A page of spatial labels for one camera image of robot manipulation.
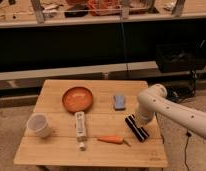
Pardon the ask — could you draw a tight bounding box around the black striped eraser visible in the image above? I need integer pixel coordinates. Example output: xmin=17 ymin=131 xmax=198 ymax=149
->
xmin=125 ymin=115 xmax=149 ymax=142

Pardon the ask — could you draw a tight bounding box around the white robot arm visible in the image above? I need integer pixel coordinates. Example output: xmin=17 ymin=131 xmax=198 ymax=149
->
xmin=135 ymin=84 xmax=206 ymax=139

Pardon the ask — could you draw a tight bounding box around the blue sponge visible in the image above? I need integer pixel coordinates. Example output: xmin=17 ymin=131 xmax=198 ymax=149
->
xmin=114 ymin=95 xmax=125 ymax=110

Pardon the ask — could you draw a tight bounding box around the orange plate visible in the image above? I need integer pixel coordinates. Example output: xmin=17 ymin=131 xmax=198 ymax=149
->
xmin=62 ymin=87 xmax=93 ymax=113

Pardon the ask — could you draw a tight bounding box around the white tube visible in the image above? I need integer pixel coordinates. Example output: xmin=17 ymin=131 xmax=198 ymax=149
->
xmin=75 ymin=112 xmax=87 ymax=151

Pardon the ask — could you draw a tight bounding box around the wooden table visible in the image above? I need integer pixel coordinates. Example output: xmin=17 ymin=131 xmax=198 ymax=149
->
xmin=14 ymin=80 xmax=168 ymax=168

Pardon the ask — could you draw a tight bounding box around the orange carrot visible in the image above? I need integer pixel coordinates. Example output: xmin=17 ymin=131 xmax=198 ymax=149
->
xmin=97 ymin=135 xmax=130 ymax=146

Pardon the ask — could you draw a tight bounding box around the black box on floor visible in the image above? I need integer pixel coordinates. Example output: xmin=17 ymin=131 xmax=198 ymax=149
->
xmin=155 ymin=43 xmax=206 ymax=73

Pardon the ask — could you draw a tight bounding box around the white plastic cup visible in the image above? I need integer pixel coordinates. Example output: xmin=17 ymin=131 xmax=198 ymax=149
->
xmin=27 ymin=114 xmax=51 ymax=138

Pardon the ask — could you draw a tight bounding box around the blue hanging cable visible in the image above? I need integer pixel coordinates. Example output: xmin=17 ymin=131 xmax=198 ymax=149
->
xmin=120 ymin=18 xmax=130 ymax=73

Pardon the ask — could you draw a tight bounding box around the black power adapter with cable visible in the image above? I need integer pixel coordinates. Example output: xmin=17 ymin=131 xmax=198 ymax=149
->
xmin=184 ymin=131 xmax=192 ymax=171

